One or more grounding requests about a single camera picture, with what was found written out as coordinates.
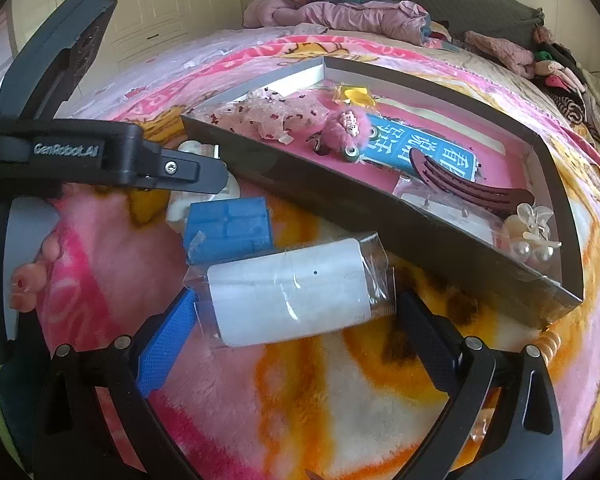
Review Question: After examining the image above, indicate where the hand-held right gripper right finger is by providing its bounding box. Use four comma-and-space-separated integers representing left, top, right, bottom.
385, 289, 563, 480

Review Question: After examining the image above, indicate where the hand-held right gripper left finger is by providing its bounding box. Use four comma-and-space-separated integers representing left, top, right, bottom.
32, 287, 206, 480

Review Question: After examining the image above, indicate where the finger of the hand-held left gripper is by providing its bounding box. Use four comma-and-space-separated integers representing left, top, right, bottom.
139, 142, 229, 197

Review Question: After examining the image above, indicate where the white hair claw clip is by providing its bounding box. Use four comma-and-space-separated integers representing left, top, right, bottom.
166, 139, 242, 233

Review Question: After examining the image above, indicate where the pink sequin hair bow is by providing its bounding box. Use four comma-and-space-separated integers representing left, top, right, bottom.
207, 87, 328, 145

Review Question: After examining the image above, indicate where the white earring card packet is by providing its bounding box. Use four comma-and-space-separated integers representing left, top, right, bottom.
393, 179, 507, 252

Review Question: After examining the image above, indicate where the white roll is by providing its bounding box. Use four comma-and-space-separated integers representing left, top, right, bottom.
185, 232, 399, 349

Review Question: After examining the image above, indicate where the dark shallow cardboard box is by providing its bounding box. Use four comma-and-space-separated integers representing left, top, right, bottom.
180, 55, 586, 332

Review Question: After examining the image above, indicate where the pearl flower hair clip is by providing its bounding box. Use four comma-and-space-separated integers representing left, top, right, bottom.
501, 202, 564, 267

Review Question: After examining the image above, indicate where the dark brown hair comb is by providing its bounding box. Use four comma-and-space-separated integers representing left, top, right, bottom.
411, 154, 537, 214

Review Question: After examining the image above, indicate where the yellow ring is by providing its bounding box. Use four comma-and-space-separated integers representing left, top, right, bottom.
336, 85, 377, 109

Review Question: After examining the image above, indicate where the person's left hand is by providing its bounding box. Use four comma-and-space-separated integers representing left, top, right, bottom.
0, 199, 65, 312

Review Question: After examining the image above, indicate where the small blue box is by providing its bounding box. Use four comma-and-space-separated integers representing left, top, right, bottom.
182, 197, 274, 267

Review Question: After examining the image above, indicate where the pink printed blanket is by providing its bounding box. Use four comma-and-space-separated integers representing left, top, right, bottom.
0, 25, 600, 480

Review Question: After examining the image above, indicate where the white wardrobe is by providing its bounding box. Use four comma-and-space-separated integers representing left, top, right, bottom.
7, 0, 246, 72

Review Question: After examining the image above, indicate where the pink crumpled quilt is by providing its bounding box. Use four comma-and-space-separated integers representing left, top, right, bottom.
242, 0, 432, 45

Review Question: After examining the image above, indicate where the pile of mixed clothes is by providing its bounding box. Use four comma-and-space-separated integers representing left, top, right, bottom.
529, 25, 600, 153

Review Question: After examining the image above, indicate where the pink knitted garment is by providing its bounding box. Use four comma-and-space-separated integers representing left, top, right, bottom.
462, 30, 537, 80

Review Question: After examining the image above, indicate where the grey bed headboard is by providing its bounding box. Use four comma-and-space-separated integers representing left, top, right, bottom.
282, 0, 547, 50

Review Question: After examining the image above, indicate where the beige spiral hair tie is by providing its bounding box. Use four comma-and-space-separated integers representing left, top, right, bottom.
467, 331, 564, 443

